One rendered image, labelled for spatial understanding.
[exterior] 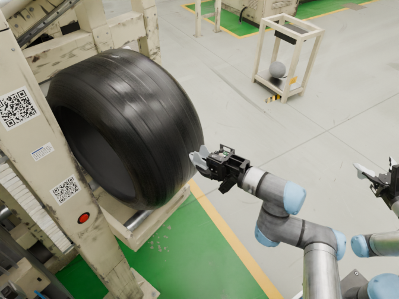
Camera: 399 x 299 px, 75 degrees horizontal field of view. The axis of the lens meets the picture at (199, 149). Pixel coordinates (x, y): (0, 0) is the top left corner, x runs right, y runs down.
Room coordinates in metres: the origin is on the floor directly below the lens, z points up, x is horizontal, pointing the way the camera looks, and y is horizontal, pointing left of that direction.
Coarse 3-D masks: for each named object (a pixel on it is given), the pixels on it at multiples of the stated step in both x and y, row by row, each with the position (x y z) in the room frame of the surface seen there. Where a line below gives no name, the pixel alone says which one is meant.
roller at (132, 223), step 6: (138, 210) 0.56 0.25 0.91; (144, 210) 0.56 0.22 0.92; (150, 210) 0.57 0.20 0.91; (132, 216) 0.54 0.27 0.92; (138, 216) 0.53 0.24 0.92; (144, 216) 0.54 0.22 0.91; (126, 222) 0.51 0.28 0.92; (132, 222) 0.51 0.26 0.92; (138, 222) 0.51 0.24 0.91; (132, 228) 0.49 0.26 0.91
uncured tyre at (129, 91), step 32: (96, 64) 0.72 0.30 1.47; (128, 64) 0.73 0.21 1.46; (64, 96) 0.64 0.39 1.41; (96, 96) 0.59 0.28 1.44; (128, 96) 0.60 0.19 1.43; (160, 96) 0.64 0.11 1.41; (64, 128) 0.75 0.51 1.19; (96, 128) 0.55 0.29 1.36; (128, 128) 0.53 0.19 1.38; (160, 128) 0.56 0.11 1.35; (192, 128) 0.63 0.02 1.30; (96, 160) 0.78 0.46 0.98; (128, 160) 0.49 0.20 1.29; (160, 160) 0.50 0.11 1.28; (128, 192) 0.65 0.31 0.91; (160, 192) 0.47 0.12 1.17
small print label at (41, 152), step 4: (48, 144) 0.46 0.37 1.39; (40, 148) 0.44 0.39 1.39; (44, 148) 0.45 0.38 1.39; (48, 148) 0.46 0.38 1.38; (52, 148) 0.46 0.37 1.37; (32, 152) 0.43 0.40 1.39; (36, 152) 0.43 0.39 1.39; (40, 152) 0.44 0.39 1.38; (44, 152) 0.45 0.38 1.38; (48, 152) 0.45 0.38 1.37; (32, 156) 0.43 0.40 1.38; (36, 156) 0.43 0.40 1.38; (40, 156) 0.44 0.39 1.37; (44, 156) 0.44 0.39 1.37; (36, 160) 0.43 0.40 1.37
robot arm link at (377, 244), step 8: (392, 232) 0.38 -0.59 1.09; (352, 240) 0.42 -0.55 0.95; (360, 240) 0.40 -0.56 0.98; (368, 240) 0.40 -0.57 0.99; (376, 240) 0.38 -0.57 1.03; (384, 240) 0.37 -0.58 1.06; (392, 240) 0.35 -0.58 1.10; (352, 248) 0.40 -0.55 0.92; (360, 248) 0.38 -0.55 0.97; (368, 248) 0.38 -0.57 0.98; (376, 248) 0.36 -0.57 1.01; (384, 248) 0.35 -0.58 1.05; (392, 248) 0.33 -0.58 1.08; (360, 256) 0.37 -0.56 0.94; (368, 256) 0.36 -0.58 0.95; (376, 256) 0.36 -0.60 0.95; (384, 256) 0.35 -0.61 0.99; (392, 256) 0.33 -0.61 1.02
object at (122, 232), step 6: (102, 210) 0.54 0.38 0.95; (108, 216) 0.52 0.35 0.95; (108, 222) 0.49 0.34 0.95; (114, 222) 0.49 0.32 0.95; (114, 228) 0.47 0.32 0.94; (120, 228) 0.47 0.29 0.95; (126, 228) 0.47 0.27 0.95; (114, 234) 0.49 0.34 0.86; (120, 234) 0.45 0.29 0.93; (126, 234) 0.44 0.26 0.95; (132, 234) 0.45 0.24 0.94; (126, 240) 0.43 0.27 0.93; (132, 240) 0.44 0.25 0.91; (132, 246) 0.43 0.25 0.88
